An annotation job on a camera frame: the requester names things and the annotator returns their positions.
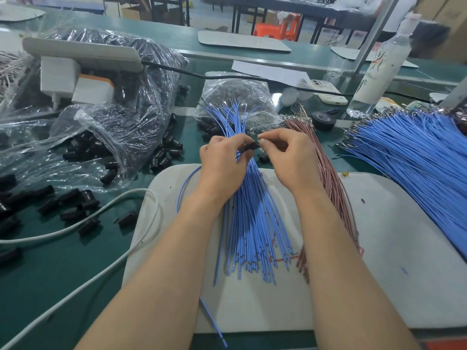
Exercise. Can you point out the person's left hand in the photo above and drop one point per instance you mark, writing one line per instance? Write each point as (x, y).
(222, 169)

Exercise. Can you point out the person's right hand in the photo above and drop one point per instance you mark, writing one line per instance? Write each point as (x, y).
(293, 160)

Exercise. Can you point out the black connector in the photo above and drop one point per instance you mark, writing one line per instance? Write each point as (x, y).
(250, 146)

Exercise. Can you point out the pile of black plastic caps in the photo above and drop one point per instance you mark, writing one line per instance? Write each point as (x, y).
(69, 200)

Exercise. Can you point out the person's right forearm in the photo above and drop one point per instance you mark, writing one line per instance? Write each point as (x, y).
(354, 284)

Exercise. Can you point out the person's left forearm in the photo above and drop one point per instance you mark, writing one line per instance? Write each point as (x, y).
(149, 288)

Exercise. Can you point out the black tape roll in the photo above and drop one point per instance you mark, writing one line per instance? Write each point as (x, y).
(324, 121)

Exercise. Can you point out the white computer mouse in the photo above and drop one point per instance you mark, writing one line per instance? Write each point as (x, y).
(289, 97)

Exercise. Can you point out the white flat device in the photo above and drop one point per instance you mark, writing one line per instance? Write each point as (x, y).
(325, 91)

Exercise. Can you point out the small clear plastic bag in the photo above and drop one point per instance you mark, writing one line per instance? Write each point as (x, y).
(235, 92)

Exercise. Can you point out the white paper sheet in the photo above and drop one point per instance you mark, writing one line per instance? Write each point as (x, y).
(268, 72)

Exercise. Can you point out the large clear plastic bag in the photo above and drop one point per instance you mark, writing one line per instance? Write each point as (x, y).
(146, 98)

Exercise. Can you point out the white flat tray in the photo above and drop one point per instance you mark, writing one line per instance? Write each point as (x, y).
(20, 12)
(344, 54)
(244, 41)

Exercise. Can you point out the white spray bottle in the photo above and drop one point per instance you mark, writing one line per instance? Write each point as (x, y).
(381, 73)

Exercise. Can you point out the orange plastic stool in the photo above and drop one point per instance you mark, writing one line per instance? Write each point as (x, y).
(277, 27)

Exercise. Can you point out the white work board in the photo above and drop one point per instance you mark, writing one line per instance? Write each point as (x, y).
(408, 244)

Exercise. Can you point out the white orange charger adapter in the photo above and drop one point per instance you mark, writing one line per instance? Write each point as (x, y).
(93, 91)

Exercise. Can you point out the white power strip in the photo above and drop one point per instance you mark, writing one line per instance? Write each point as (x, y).
(82, 53)

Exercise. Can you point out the cardboard boxes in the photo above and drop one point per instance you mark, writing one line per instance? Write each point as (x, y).
(445, 18)

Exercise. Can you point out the blue table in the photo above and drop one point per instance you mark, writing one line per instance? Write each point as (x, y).
(66, 2)

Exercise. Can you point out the orange plastic crate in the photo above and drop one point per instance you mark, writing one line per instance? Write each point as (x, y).
(445, 344)

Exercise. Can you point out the slanted metal frame post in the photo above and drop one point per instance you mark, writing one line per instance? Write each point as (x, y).
(377, 31)

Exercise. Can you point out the long black-frame table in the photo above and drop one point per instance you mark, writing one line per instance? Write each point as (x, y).
(292, 2)

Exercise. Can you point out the short metal frame post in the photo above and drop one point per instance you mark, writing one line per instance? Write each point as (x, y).
(456, 94)

